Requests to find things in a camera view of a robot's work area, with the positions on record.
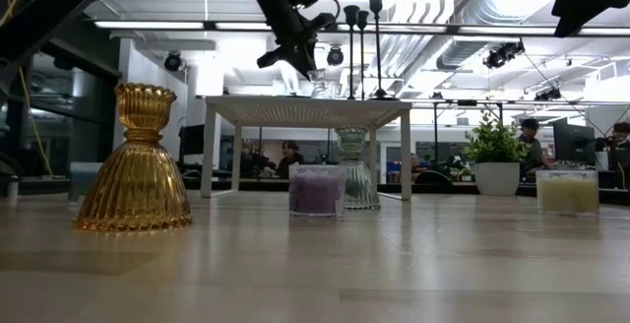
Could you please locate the blue candle in glass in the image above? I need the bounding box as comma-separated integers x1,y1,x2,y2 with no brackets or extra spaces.
68,161,105,205

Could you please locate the black computer monitor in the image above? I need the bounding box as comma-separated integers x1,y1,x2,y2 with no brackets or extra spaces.
551,117,598,164

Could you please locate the yellow candle in glass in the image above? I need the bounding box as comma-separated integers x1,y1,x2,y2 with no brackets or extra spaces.
535,168,600,215

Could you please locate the amber ribbed glass candle holder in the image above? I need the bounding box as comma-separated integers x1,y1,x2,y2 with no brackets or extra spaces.
73,83,195,234

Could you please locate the green ribbed glass candle holder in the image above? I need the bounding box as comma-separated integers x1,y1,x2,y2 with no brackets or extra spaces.
335,126,382,211

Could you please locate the black ceiling spot lamp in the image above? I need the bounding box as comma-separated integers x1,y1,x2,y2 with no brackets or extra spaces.
481,39,527,71
162,50,184,73
534,86,563,102
326,45,346,67

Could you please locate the purple candle in glass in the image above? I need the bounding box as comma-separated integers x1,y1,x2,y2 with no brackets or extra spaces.
287,163,347,219

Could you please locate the green plant in white pot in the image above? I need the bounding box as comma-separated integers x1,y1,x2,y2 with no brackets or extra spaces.
465,110,532,197

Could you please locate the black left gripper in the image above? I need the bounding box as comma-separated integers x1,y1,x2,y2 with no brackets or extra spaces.
243,0,342,82

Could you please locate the black aluminium table frame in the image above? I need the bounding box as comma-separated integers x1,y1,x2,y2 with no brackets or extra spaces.
0,174,630,207

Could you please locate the LED light strip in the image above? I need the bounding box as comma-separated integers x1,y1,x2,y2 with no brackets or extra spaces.
215,22,277,32
578,27,630,36
337,24,447,32
94,21,206,31
457,26,570,35

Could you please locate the white perforated metal shelf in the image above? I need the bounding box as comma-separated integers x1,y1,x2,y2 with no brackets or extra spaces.
200,95,414,202

